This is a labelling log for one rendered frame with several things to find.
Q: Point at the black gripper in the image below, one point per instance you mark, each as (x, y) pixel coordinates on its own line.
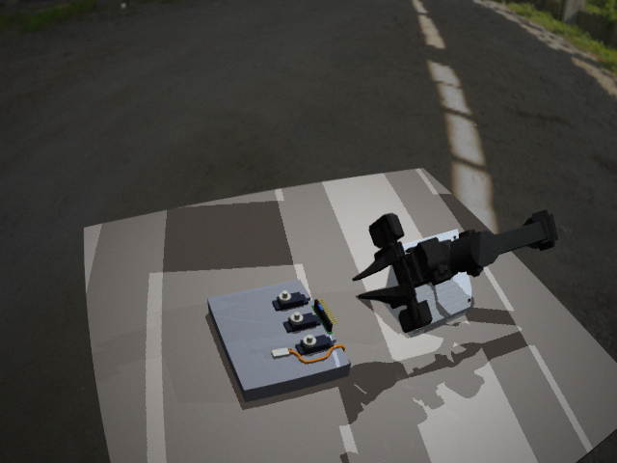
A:
(384, 233)

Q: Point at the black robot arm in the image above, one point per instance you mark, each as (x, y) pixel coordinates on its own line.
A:
(439, 261)

